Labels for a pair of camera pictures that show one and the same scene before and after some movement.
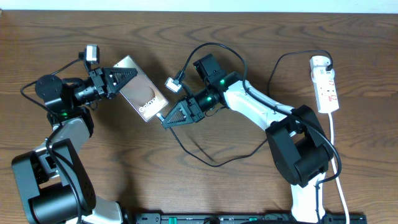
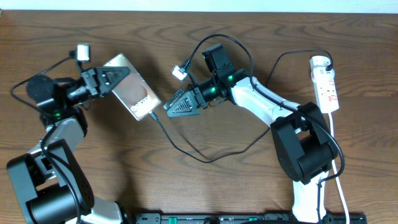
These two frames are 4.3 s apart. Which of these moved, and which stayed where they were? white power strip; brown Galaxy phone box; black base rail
Moved: brown Galaxy phone box
Stayed: black base rail; white power strip
